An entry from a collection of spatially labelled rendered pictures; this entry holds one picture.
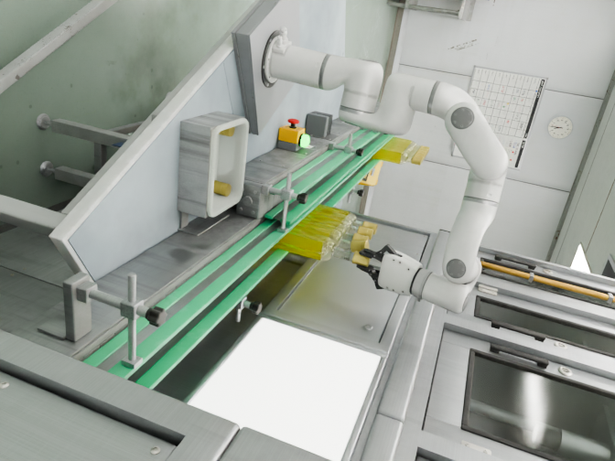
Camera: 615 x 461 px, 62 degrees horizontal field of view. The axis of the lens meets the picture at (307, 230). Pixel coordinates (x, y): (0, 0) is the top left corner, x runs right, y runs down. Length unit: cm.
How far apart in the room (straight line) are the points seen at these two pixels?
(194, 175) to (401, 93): 55
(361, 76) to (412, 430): 86
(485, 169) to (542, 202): 628
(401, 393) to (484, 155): 56
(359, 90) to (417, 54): 588
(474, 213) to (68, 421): 99
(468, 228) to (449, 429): 45
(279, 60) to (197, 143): 38
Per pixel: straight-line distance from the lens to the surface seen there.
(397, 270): 135
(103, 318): 99
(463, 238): 125
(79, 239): 103
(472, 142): 125
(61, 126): 191
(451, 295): 131
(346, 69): 140
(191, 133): 121
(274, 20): 148
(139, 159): 112
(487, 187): 130
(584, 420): 141
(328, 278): 155
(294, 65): 144
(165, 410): 56
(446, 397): 129
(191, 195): 125
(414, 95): 136
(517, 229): 762
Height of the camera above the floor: 139
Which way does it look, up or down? 15 degrees down
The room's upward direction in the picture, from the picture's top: 105 degrees clockwise
